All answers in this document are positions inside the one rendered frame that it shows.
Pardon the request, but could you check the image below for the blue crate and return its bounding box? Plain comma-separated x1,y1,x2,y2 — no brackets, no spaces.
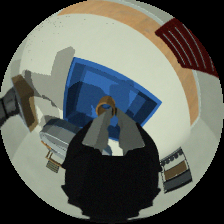
63,57,162,141

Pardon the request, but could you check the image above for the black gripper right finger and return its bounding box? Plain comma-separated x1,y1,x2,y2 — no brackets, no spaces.
115,107,163,173

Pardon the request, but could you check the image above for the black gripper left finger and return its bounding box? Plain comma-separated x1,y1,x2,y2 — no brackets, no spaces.
61,107,113,169

